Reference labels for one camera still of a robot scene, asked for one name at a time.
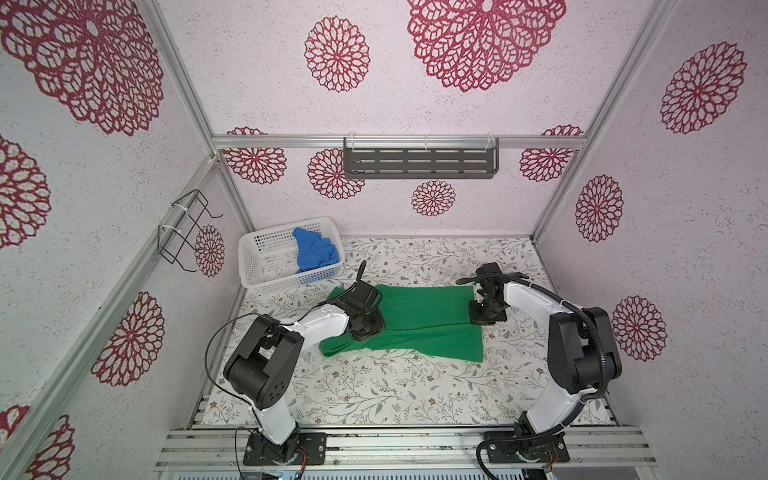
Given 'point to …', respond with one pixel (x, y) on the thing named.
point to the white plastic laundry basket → (268, 258)
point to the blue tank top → (313, 250)
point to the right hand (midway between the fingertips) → (479, 317)
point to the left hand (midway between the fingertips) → (381, 331)
